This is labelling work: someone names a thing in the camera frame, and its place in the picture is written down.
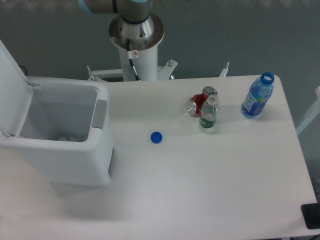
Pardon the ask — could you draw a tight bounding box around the clear white bottle cap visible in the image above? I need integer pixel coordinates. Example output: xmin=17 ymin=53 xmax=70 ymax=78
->
xmin=170 ymin=117 xmax=181 ymax=126

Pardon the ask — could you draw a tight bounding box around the white trash can lid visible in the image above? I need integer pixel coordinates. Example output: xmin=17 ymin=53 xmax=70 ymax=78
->
xmin=0 ymin=43 xmax=41 ymax=137

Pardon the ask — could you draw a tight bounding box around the white plastic trash can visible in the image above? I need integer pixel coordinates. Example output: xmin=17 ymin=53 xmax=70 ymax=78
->
xmin=0 ymin=77 xmax=114 ymax=187

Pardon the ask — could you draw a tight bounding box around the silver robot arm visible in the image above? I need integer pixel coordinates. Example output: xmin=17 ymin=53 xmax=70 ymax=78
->
xmin=78 ymin=0 xmax=165 ymax=51

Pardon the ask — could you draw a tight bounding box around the black cable on pedestal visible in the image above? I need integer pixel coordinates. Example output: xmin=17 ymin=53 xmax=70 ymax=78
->
xmin=125 ymin=37 xmax=142 ymax=82

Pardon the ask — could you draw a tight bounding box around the white furniture leg right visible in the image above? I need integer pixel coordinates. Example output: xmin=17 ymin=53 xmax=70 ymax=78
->
xmin=295 ymin=86 xmax=320 ymax=136

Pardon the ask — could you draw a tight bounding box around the blue drink bottle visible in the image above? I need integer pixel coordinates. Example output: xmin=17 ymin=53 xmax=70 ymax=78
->
xmin=241 ymin=71 xmax=275 ymax=119

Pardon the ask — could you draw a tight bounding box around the blue bottle cap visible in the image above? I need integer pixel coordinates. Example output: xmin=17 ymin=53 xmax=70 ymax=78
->
xmin=150 ymin=131 xmax=163 ymax=144

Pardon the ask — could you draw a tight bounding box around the clear green-label water bottle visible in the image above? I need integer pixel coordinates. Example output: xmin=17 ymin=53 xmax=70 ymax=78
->
xmin=199 ymin=93 xmax=219 ymax=129

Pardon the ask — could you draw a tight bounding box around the crushed red soda can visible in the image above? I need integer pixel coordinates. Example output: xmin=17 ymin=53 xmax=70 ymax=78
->
xmin=186 ymin=86 xmax=218 ymax=117

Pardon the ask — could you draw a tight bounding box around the black device at edge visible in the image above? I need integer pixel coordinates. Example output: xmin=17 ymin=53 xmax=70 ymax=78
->
xmin=301 ymin=203 xmax=320 ymax=230

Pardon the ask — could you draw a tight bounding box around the white metal base frame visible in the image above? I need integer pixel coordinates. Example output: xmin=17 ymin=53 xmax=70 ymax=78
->
xmin=86 ymin=59 xmax=231 ymax=82

